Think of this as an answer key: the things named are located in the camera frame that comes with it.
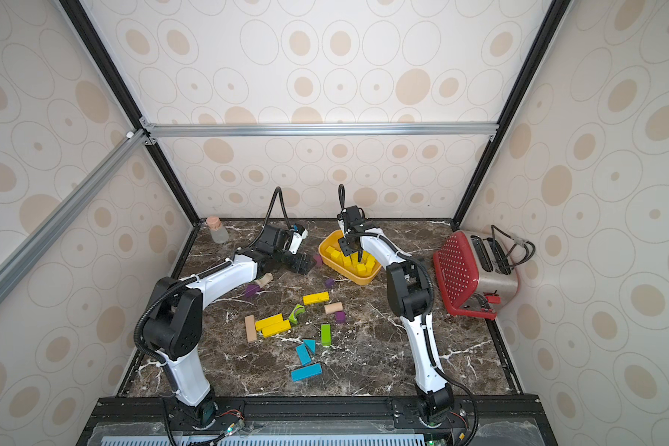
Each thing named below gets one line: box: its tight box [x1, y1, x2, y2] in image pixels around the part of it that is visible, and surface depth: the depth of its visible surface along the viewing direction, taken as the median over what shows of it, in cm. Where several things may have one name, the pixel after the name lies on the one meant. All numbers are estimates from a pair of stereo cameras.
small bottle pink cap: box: [206, 215, 223, 230], surface depth 108 cm
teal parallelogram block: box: [295, 343, 312, 367], surface depth 85 cm
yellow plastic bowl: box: [317, 229, 382, 286], surface depth 105 cm
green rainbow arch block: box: [288, 303, 306, 325], surface depth 93 cm
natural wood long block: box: [244, 314, 258, 343], surface depth 90 cm
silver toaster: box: [461, 230, 519, 318], surface depth 86 cm
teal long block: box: [290, 363, 323, 382], surface depth 82 cm
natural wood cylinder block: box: [324, 301, 343, 315], surface depth 94 cm
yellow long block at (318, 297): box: [302, 291, 330, 306], surface depth 97 cm
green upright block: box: [320, 323, 332, 346], surface depth 87 cm
